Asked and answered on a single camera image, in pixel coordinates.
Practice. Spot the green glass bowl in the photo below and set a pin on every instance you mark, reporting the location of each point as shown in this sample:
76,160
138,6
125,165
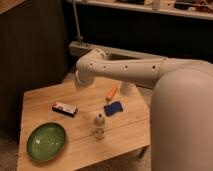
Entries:
46,142

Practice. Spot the white shelf board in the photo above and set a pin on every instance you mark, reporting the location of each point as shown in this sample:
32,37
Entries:
154,7

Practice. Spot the thin metal pole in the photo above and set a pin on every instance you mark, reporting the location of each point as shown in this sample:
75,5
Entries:
80,39

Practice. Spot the black and white eraser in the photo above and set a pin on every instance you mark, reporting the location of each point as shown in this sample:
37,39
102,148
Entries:
64,109

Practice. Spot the orange marker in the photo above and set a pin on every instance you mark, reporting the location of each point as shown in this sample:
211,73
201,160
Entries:
111,93

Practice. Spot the grey metal rail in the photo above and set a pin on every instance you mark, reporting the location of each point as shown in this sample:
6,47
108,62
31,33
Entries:
77,49

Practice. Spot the small white bottle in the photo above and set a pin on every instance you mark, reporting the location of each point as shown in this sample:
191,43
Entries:
99,124

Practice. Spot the blue sponge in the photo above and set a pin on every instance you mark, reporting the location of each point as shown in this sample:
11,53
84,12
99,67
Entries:
113,108

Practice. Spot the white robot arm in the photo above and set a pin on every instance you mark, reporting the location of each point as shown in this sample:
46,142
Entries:
181,110

